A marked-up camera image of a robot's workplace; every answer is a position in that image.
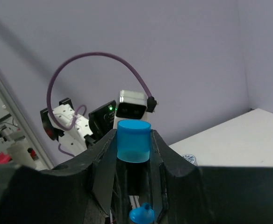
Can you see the white cylinder roll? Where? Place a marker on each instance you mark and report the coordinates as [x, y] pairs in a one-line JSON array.
[[20, 155]]

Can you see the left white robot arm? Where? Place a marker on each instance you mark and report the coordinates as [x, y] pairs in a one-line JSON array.
[[85, 133]]

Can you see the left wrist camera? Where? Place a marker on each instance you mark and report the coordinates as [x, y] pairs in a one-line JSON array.
[[131, 105]]

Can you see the blue lidded round jar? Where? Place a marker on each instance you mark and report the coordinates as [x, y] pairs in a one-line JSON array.
[[190, 158]]

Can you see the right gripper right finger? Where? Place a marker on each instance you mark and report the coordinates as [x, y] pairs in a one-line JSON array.
[[176, 187]]

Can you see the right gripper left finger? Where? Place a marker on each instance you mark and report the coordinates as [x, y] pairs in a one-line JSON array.
[[79, 191]]

